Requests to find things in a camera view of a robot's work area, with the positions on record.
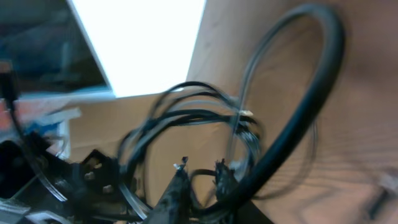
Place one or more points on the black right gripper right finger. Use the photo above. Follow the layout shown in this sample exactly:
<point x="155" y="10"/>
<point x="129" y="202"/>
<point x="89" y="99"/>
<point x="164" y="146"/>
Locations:
<point x="225" y="181"/>

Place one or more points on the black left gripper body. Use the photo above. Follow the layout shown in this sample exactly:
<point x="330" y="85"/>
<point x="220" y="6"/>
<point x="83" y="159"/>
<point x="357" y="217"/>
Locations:
<point x="90" y="188"/>

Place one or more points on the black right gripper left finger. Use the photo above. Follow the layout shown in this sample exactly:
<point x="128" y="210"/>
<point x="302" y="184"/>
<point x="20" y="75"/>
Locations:
<point x="174" y="205"/>

